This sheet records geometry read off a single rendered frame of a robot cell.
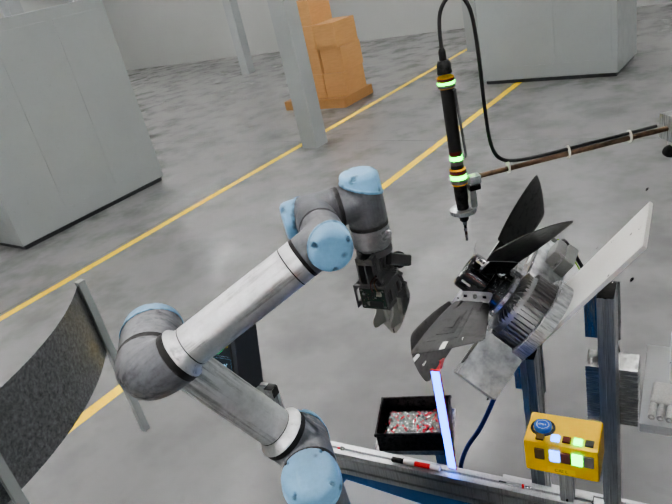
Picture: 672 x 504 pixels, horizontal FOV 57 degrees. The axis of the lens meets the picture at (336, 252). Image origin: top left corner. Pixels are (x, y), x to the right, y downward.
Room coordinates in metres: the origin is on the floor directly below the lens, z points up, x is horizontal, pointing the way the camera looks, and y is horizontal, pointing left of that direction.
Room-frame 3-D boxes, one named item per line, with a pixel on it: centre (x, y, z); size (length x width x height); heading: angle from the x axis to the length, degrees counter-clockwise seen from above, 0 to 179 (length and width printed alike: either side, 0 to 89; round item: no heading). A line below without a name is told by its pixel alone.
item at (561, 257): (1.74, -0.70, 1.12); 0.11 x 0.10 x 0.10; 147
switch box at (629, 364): (1.54, -0.76, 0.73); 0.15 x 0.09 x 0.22; 57
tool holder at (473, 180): (1.53, -0.37, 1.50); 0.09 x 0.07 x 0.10; 92
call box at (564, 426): (1.07, -0.41, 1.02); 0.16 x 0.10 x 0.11; 57
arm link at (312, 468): (0.93, 0.15, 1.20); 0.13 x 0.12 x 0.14; 7
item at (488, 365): (1.47, -0.36, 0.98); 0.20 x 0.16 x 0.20; 57
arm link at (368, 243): (1.09, -0.08, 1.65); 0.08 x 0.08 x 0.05
